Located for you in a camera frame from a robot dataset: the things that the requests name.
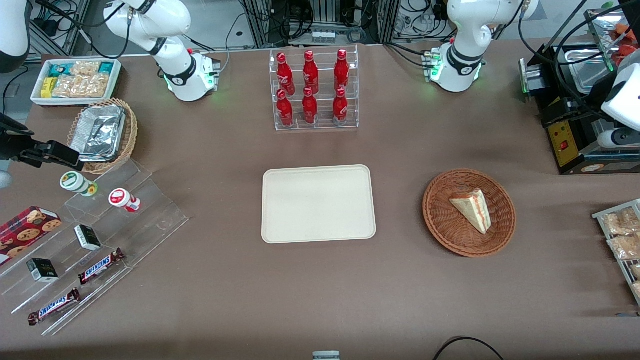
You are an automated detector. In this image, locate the brown round wicker basket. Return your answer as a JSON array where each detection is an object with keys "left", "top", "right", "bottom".
[{"left": 422, "top": 169, "right": 517, "bottom": 259}]

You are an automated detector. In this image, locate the green lid yogurt cup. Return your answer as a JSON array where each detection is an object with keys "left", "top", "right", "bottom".
[{"left": 59, "top": 171, "right": 99, "bottom": 198}]

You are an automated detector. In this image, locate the clear acrylic bottle rack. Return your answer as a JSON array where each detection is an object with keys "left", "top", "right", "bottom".
[{"left": 269, "top": 44, "right": 360, "bottom": 132}]

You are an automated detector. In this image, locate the black arm base cable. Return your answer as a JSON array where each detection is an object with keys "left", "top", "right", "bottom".
[{"left": 218, "top": 14, "right": 247, "bottom": 72}]

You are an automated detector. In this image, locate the clear acrylic stepped display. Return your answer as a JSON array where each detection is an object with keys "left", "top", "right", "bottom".
[{"left": 0, "top": 159, "right": 190, "bottom": 337}]

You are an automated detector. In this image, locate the black looped cable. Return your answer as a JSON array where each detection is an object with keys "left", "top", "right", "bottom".
[{"left": 432, "top": 336, "right": 504, "bottom": 360}]

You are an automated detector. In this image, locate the red plaid cookie box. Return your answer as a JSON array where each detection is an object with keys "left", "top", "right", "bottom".
[{"left": 0, "top": 205, "right": 63, "bottom": 266}]

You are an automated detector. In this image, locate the Snickers chocolate bar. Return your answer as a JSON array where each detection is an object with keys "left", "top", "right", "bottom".
[
  {"left": 77, "top": 247, "right": 126, "bottom": 286},
  {"left": 27, "top": 287, "right": 82, "bottom": 327}
]

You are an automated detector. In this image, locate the cream plastic tray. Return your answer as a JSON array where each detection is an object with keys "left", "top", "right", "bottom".
[{"left": 261, "top": 164, "right": 377, "bottom": 245}]

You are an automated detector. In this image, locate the black heated display case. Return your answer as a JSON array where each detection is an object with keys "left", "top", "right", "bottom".
[{"left": 519, "top": 0, "right": 640, "bottom": 176}]

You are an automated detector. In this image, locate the red cola bottle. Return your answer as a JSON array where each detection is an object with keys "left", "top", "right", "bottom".
[
  {"left": 302, "top": 87, "right": 319, "bottom": 125},
  {"left": 276, "top": 52, "right": 296, "bottom": 96},
  {"left": 276, "top": 89, "right": 295, "bottom": 127},
  {"left": 302, "top": 50, "right": 320, "bottom": 95},
  {"left": 333, "top": 48, "right": 350, "bottom": 92},
  {"left": 332, "top": 87, "right": 349, "bottom": 126}
]

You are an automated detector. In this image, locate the grey wire snack tray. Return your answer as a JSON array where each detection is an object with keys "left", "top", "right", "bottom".
[{"left": 592, "top": 198, "right": 640, "bottom": 307}]

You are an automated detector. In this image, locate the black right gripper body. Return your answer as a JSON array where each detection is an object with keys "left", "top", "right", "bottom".
[{"left": 0, "top": 114, "right": 54, "bottom": 169}]

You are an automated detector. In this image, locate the silver foil container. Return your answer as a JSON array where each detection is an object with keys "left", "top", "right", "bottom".
[{"left": 69, "top": 104, "right": 127, "bottom": 164}]

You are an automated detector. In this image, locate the aluminium equipment frame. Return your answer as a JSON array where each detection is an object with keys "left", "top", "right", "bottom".
[{"left": 239, "top": 0, "right": 402, "bottom": 49}]

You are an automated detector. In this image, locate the red lid yogurt cup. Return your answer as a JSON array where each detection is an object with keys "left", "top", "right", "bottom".
[{"left": 108, "top": 188, "right": 142, "bottom": 214}]

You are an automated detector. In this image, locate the large clear peanut snack bag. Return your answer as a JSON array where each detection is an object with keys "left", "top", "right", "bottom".
[{"left": 52, "top": 74, "right": 110, "bottom": 99}]

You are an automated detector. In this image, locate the small black carton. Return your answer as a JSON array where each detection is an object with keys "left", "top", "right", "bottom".
[
  {"left": 73, "top": 224, "right": 103, "bottom": 252},
  {"left": 26, "top": 257, "right": 60, "bottom": 284}
]

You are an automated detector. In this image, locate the triangular sandwich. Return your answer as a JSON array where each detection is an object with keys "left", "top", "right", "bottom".
[{"left": 449, "top": 188, "right": 493, "bottom": 235}]

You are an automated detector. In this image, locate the tan wicker basket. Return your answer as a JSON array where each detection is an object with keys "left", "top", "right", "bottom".
[{"left": 67, "top": 98, "right": 139, "bottom": 175}]

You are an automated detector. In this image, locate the steel food pan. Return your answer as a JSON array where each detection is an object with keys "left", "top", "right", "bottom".
[{"left": 564, "top": 46, "right": 615, "bottom": 95}]

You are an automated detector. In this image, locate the white plastic snack bin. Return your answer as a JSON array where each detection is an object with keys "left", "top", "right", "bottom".
[{"left": 30, "top": 57, "right": 123, "bottom": 108}]

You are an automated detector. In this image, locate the small clear peanut snack bag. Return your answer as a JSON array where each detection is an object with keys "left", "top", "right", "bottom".
[{"left": 70, "top": 60, "right": 101, "bottom": 77}]

